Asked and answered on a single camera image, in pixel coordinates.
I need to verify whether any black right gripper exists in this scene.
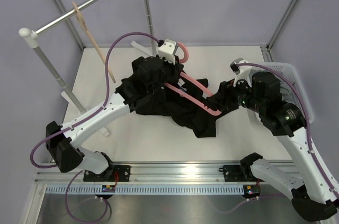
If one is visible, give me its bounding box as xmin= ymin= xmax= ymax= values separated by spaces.
xmin=208 ymin=73 xmax=266 ymax=114

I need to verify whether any black shirt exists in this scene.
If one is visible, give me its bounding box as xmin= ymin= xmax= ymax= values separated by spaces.
xmin=115 ymin=75 xmax=225 ymax=138

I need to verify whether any pink plastic hanger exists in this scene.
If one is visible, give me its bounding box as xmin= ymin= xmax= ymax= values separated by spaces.
xmin=165 ymin=42 xmax=221 ymax=117

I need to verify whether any beige plastic hanger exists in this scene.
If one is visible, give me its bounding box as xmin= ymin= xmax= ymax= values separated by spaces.
xmin=71 ymin=1 xmax=117 ymax=84

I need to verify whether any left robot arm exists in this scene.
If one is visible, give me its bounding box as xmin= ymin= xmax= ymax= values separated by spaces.
xmin=46 ymin=56 xmax=183 ymax=181

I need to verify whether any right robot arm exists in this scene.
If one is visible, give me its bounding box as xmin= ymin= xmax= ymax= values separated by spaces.
xmin=218 ymin=71 xmax=338 ymax=222

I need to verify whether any white plastic basket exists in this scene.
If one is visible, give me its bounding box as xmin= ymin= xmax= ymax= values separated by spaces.
xmin=259 ymin=62 xmax=315 ymax=123

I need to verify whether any metal clothes rack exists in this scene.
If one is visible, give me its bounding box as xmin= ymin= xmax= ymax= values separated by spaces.
xmin=18 ymin=0 xmax=159 ymax=137

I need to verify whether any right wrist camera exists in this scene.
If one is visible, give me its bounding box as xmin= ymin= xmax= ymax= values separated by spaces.
xmin=230 ymin=58 xmax=252 ymax=87

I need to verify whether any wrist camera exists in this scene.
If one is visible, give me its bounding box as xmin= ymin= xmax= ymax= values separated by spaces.
xmin=158 ymin=39 xmax=179 ymax=64
xmin=230 ymin=58 xmax=252 ymax=87

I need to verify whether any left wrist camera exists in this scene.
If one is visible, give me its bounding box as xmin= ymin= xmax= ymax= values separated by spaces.
xmin=158 ymin=39 xmax=179 ymax=64

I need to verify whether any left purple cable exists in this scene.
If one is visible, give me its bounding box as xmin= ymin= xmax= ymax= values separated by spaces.
xmin=29 ymin=32 xmax=165 ymax=222

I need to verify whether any purple cable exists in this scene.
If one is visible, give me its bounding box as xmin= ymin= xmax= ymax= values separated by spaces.
xmin=29 ymin=32 xmax=165 ymax=222
xmin=214 ymin=62 xmax=339 ymax=214

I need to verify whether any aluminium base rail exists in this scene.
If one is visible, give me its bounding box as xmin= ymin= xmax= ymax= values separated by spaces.
xmin=34 ymin=160 xmax=300 ymax=185

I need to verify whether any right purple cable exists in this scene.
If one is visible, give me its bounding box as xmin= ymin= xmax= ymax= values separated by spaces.
xmin=214 ymin=62 xmax=339 ymax=214

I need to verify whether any white slotted cable duct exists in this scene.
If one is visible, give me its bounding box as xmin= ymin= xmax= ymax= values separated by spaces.
xmin=46 ymin=184 xmax=245 ymax=195

